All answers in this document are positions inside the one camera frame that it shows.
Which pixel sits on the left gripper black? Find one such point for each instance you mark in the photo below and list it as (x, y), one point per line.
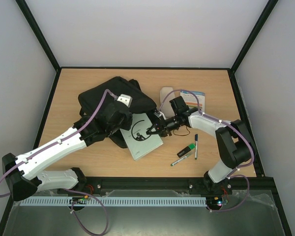
(128, 125)

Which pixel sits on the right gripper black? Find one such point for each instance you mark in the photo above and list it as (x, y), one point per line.
(162, 125)

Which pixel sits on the grey book with G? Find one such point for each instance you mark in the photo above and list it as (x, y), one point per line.
(136, 138)

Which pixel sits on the black student bag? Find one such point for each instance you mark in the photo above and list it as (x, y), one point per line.
(103, 95)

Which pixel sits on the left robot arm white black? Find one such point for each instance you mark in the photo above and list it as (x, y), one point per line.
(25, 174)

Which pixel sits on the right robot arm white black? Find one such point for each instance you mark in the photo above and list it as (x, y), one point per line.
(235, 144)

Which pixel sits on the green black highlighter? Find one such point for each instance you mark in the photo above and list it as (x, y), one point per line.
(186, 150)

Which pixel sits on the green capped marker pen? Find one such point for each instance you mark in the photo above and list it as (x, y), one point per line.
(180, 159)

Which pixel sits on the blue capped marker pen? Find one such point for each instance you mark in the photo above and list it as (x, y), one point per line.
(196, 146)

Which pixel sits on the colourful booklet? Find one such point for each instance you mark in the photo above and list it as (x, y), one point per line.
(191, 100)

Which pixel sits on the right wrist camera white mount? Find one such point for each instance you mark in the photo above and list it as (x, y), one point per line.
(160, 115)

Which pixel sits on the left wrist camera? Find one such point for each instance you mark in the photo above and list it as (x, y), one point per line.
(125, 99)

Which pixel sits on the grey slotted cable duct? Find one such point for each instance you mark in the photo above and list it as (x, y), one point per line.
(117, 201)

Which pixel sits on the black aluminium frame rail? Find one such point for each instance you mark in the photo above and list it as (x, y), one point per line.
(193, 185)

